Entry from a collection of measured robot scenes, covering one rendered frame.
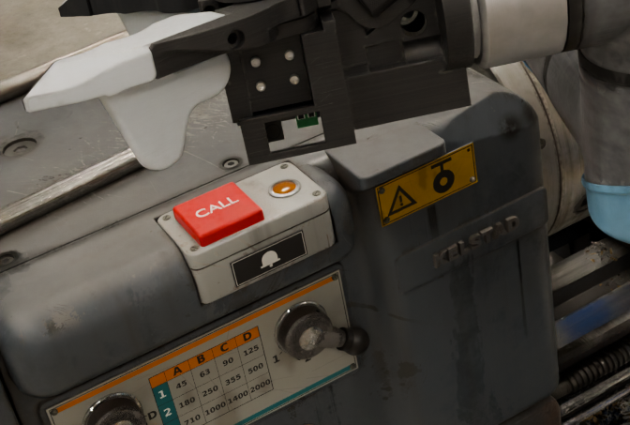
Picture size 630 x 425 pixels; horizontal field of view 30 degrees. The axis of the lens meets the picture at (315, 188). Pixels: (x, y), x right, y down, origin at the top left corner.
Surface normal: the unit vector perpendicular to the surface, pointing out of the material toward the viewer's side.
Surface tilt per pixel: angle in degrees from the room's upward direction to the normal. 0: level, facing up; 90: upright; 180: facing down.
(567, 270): 0
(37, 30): 0
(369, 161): 0
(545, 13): 93
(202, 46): 82
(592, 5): 88
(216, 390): 90
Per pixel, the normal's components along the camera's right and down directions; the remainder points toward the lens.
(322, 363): 0.48, 0.40
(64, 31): -0.17, -0.83
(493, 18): 0.10, 0.44
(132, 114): 0.62, 0.22
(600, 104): -0.85, 0.40
